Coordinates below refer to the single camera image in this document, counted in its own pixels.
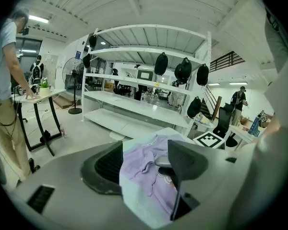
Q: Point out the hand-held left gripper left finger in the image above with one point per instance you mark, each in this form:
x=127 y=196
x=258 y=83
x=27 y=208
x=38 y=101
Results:
x=74 y=200

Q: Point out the white ceiling light panel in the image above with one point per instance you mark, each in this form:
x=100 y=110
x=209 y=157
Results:
x=38 y=19
x=238 y=83

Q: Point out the black cap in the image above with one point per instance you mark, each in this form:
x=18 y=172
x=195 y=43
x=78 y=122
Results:
x=183 y=71
x=86 y=60
x=92 y=41
x=194 y=108
x=202 y=74
x=161 y=63

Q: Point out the colourful pastel cloth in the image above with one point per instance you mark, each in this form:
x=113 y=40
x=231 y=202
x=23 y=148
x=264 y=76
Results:
x=202 y=118

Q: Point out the small potted green plant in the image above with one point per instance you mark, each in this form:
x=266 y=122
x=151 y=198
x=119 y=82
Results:
x=44 y=91

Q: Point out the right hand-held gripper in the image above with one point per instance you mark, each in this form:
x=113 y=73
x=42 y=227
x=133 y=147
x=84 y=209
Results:
x=210 y=140

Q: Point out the black office chair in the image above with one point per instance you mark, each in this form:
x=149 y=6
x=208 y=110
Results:
x=224 y=118

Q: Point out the dried flower bouquet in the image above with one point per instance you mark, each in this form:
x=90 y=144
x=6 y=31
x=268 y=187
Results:
x=243 y=121

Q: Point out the white box appliance with window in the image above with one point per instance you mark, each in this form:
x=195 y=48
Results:
x=138 y=75

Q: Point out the staircase with wooden rail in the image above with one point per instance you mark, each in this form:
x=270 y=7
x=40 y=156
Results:
x=205 y=109

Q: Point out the white metal shelving rack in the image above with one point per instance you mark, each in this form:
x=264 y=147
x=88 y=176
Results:
x=139 y=106

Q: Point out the white desk with black legs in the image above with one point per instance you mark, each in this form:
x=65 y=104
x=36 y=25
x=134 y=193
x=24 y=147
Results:
x=55 y=92

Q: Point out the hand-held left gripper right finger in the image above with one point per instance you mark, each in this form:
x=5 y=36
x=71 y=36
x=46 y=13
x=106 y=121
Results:
x=218 y=176

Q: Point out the round white side table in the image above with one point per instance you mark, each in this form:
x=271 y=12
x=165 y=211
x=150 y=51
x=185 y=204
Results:
x=212 y=124

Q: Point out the black standing fan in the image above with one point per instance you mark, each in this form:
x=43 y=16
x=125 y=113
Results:
x=75 y=111

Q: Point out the black mezzanine railing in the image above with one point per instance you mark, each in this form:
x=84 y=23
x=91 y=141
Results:
x=226 y=61

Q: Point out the purple sweatshirt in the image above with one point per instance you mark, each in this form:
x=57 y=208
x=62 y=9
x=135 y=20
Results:
x=139 y=162

